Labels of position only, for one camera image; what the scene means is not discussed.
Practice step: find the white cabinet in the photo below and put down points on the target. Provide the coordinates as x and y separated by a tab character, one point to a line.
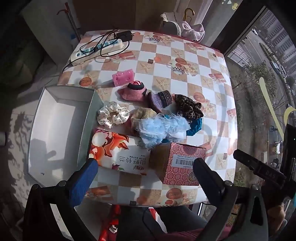
48	30

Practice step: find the red printed bag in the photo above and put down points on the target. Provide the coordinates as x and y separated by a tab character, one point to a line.
111	224

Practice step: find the pale pink garment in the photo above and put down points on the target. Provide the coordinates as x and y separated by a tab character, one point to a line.
193	31

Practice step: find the red broom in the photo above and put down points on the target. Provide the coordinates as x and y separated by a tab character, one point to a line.
72	23

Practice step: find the white polka dot scrunchie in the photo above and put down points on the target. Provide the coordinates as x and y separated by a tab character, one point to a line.
105	115

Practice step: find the floral tissue packet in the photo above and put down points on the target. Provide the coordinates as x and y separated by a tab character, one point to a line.
115	148

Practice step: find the black power adapter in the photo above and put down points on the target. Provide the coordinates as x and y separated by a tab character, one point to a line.
123	35

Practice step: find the checkered printed tablecloth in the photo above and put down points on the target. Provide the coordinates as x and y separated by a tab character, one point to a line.
192	62

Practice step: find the leopard print scrunchie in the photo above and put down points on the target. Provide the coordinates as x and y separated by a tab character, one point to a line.
187	106

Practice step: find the beige fuzzy scrunchie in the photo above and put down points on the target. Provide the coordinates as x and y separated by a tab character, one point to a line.
141	114

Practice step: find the light blue fluffy scrunchie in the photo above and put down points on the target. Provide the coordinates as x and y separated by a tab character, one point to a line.
159	126

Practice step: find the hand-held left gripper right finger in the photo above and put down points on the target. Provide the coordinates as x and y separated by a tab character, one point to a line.
204	172

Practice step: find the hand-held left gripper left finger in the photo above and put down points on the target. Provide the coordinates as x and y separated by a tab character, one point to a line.
83	180

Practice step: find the purple knitted pouch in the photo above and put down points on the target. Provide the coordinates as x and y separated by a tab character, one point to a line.
158	102

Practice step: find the person's legs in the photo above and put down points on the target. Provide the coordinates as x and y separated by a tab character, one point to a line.
180	220

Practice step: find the white power strip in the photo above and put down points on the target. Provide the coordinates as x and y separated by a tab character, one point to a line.
81	56

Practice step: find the red patterned box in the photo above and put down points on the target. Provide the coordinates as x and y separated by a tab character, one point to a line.
182	166

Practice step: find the white box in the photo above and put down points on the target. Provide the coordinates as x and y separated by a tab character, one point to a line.
57	129

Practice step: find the person's right hand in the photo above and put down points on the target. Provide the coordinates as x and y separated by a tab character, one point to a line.
279	214

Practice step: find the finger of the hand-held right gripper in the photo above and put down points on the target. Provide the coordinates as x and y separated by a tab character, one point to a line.
247	158

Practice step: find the pink sponge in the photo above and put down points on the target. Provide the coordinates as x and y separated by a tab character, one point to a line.
122	77

